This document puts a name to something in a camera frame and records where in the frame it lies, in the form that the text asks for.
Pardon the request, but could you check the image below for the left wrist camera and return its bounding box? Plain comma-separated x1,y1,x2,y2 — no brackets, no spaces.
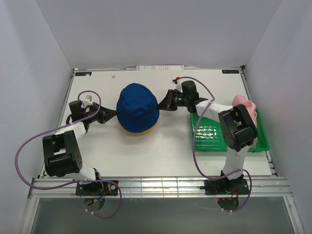
83,95,93,107

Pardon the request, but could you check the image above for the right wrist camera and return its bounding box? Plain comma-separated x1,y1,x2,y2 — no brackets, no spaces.
172,77,182,92

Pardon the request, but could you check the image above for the paper label strip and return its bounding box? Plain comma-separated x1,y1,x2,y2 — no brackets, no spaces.
136,65,184,71

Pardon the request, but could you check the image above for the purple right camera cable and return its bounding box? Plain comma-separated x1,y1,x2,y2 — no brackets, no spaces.
175,76,252,213

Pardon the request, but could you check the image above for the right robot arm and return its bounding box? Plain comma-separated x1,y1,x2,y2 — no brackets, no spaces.
157,77,258,195

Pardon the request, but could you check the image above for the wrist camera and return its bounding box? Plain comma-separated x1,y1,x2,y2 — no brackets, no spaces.
172,77,182,92
83,95,93,107

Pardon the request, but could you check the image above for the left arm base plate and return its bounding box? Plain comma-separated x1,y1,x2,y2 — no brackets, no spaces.
75,180,119,196

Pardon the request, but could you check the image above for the blue beanie hat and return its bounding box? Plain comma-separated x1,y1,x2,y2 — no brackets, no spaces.
116,83,159,133

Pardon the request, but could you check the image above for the yellow bucket hat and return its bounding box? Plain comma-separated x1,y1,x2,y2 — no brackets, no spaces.
118,122,154,135

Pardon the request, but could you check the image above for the purple camera cable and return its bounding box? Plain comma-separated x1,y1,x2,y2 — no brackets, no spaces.
14,90,123,219
175,76,252,213

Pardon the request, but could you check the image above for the pink hat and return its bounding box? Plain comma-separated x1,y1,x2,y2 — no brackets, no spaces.
231,94,259,149

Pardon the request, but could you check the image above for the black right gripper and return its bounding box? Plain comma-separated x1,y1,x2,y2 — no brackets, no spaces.
156,90,189,112

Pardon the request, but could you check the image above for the green plastic tray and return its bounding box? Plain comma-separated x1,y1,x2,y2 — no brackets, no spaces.
190,109,270,153

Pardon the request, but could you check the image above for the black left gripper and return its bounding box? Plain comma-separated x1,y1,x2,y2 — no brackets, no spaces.
83,102,117,125

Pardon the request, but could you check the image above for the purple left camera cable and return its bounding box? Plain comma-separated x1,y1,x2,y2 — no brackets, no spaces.
14,90,123,219

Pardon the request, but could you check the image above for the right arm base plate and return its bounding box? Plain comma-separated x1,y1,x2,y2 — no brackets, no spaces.
199,178,249,195

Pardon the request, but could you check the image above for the aluminium front rail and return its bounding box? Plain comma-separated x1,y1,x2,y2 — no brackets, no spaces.
28,176,293,198

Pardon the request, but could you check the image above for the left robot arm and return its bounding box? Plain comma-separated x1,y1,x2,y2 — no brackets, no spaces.
42,99,117,195

